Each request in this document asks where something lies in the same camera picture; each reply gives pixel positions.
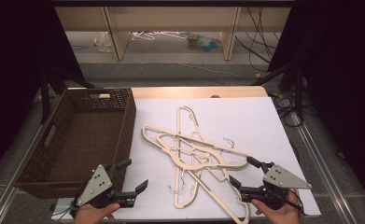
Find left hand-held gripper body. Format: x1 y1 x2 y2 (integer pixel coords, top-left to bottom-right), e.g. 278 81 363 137
75 163 137 209

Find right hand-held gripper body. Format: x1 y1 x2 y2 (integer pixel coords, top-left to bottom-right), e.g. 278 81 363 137
240 162 313 211

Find brown woven basket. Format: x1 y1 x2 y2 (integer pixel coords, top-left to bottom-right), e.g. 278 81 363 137
13 87 137 200

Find person's left hand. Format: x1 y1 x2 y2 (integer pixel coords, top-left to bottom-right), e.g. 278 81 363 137
74 203 121 224

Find person's right hand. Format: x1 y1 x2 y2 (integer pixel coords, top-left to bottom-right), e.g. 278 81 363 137
250 189 302 224

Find white table cover sheet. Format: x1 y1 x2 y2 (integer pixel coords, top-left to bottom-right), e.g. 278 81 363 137
50 96 322 220

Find black stand legs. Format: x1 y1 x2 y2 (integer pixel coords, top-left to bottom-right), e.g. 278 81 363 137
39 66 95 125
250 60 306 120

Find black curtain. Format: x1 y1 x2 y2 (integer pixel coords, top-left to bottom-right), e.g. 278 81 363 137
267 0 365 213
0 0 86 185

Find clear plastic bag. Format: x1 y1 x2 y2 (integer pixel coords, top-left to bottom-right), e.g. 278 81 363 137
93 31 113 53

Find colourful plastic bag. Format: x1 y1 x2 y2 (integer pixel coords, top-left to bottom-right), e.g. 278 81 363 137
187 33 224 53

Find white hangers on floor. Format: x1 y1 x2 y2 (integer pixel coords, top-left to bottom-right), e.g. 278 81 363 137
131 30 188 42

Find beige wooden shelf unit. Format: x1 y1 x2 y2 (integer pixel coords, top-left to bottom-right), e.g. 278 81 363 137
54 6 292 62

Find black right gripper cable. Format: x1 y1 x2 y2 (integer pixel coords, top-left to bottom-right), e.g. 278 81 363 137
287 189 306 217

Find metal floor rail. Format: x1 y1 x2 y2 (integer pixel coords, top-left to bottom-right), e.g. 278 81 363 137
289 111 360 224
0 123 46 224

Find grey left gripper cable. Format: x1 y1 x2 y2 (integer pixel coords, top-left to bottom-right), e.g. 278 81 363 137
49 201 78 219

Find coiled black floor cables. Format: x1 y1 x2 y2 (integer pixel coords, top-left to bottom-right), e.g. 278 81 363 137
272 91 307 128

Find thin white floor cable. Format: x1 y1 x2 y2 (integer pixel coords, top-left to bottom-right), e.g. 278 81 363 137
130 59 257 80

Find hanging black cables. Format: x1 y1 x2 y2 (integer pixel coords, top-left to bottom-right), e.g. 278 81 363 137
234 7 281 73

